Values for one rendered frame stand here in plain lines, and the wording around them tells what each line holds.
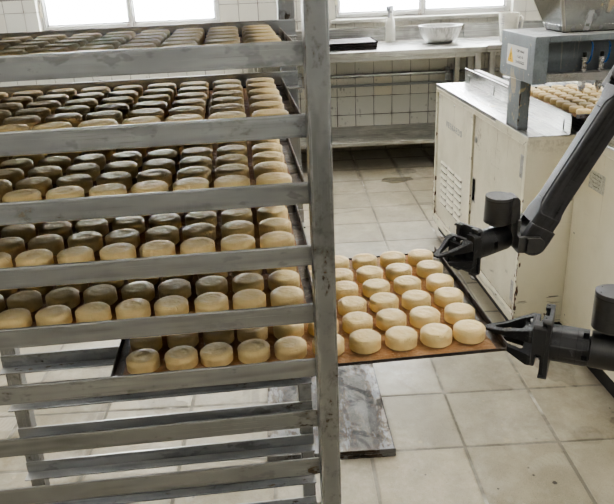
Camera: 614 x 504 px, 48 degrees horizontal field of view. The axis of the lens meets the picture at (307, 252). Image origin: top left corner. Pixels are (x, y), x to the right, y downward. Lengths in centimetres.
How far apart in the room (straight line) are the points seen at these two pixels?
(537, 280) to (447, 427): 74
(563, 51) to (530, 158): 38
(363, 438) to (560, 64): 147
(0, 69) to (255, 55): 30
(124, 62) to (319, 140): 25
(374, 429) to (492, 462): 38
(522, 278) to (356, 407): 83
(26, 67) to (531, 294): 224
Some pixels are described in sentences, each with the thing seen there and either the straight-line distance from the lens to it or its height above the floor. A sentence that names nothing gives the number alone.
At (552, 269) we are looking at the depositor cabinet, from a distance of 280.
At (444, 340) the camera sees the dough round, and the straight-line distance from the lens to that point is 109.
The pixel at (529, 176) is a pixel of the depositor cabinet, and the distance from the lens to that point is 263.
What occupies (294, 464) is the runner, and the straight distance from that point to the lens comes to 113.
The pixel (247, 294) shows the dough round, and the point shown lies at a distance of 103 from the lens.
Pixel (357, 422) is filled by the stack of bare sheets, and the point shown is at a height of 2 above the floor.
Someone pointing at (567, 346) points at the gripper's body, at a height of 88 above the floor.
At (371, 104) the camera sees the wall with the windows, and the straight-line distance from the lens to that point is 580.
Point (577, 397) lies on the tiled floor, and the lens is 263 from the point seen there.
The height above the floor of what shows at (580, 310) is 22.
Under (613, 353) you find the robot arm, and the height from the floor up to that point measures 88.
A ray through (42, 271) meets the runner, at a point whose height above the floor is 106.
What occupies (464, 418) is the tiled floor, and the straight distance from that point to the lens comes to 244.
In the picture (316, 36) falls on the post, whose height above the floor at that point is 134.
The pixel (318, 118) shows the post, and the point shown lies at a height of 125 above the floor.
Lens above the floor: 141
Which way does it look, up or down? 22 degrees down
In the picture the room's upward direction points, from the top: 2 degrees counter-clockwise
